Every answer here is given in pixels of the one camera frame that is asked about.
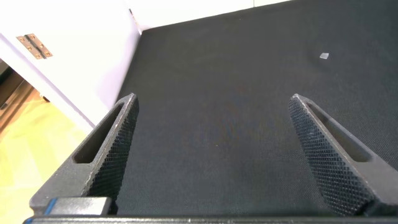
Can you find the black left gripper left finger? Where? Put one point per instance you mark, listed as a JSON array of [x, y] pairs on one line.
[[77, 177]]

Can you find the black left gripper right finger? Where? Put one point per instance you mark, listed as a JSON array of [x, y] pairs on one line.
[[339, 174]]

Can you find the brown wooden furniture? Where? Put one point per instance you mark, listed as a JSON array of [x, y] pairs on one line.
[[12, 93]]

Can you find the small grey scrap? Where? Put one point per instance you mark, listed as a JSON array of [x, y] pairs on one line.
[[324, 56]]

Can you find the brass door hinge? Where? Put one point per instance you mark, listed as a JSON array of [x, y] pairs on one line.
[[34, 46]]

